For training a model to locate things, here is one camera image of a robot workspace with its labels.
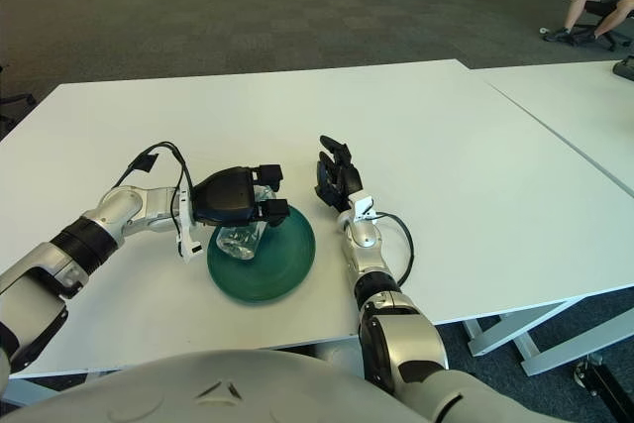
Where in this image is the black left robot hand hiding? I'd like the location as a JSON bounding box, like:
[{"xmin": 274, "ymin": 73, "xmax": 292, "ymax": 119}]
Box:
[{"xmin": 190, "ymin": 163, "xmax": 289, "ymax": 229}]

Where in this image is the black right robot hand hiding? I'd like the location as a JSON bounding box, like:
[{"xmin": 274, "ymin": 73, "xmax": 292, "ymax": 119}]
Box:
[{"xmin": 313, "ymin": 134, "xmax": 364, "ymax": 214}]

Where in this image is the clear plastic water bottle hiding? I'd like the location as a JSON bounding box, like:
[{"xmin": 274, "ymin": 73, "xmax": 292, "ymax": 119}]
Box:
[{"xmin": 216, "ymin": 184, "xmax": 278, "ymax": 261}]

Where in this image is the green ribbed plate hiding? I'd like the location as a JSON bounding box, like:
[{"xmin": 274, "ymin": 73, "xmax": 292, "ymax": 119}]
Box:
[{"xmin": 206, "ymin": 202, "xmax": 317, "ymax": 304}]

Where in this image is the grey robot torso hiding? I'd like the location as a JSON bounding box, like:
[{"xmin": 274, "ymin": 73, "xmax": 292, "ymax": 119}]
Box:
[{"xmin": 0, "ymin": 348, "xmax": 447, "ymax": 423}]

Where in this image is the black office chair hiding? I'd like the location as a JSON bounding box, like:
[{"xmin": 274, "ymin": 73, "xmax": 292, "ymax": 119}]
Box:
[{"xmin": 0, "ymin": 61, "xmax": 39, "ymax": 140}]

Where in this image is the black swivel chair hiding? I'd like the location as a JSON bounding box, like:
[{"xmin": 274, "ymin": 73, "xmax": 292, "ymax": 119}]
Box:
[{"xmin": 569, "ymin": 0, "xmax": 634, "ymax": 53}]

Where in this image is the black wheeled stand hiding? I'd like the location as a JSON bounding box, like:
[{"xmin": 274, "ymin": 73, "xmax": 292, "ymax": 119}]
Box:
[{"xmin": 574, "ymin": 354, "xmax": 634, "ymax": 423}]

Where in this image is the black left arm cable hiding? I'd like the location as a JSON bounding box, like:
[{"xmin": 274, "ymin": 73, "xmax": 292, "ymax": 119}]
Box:
[{"xmin": 116, "ymin": 142, "xmax": 197, "ymax": 236}]

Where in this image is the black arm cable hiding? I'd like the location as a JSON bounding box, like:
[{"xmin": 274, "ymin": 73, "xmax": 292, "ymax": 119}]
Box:
[
  {"xmin": 116, "ymin": 142, "xmax": 197, "ymax": 236},
  {"xmin": 356, "ymin": 212, "xmax": 413, "ymax": 340}
]

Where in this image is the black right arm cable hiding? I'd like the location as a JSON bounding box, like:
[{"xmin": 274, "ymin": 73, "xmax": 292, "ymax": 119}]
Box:
[{"xmin": 356, "ymin": 212, "xmax": 413, "ymax": 340}]

